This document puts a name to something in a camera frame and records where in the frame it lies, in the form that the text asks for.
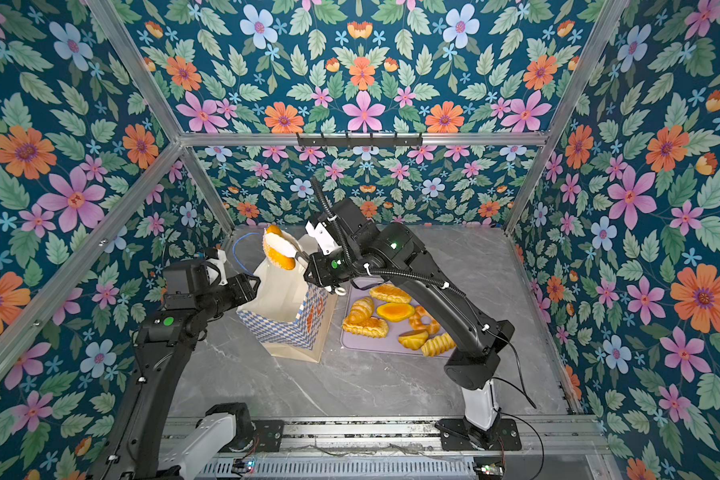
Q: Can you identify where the ring shaped pretzel bread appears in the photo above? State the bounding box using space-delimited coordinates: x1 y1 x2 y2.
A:
408 306 441 337

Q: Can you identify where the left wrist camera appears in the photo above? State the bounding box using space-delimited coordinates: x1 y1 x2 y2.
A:
163 248 227 300

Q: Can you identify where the braided flat pastry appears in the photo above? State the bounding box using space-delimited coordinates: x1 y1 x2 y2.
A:
342 317 389 338

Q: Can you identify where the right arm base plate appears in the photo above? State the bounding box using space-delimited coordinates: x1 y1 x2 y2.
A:
434 418 522 452

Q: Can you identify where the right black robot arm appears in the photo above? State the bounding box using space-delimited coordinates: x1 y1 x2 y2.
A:
263 216 514 432

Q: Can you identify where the lavender plastic tray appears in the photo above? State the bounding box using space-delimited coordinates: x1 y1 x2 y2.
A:
341 279 453 358

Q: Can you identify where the round orange bun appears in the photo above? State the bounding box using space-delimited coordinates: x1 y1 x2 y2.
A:
262 225 298 271

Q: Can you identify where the checkered paper bag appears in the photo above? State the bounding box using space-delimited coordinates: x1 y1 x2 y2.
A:
236 229 336 363

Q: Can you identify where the oval orange glazed bun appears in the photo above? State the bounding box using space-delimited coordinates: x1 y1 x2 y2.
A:
376 303 416 323

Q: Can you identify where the small yellow bun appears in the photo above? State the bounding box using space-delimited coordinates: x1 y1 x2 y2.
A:
397 330 429 350

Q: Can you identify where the small croissant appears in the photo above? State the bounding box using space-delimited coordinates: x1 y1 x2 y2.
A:
346 297 375 324

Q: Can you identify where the ridged long bread roll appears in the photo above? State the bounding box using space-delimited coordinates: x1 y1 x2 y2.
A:
420 333 456 357

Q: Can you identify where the black hook rail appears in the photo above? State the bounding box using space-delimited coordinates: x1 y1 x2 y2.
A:
296 133 424 148

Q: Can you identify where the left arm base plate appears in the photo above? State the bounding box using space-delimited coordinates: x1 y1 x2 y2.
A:
241 420 285 453

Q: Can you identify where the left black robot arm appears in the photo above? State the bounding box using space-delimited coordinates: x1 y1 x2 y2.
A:
87 272 260 479

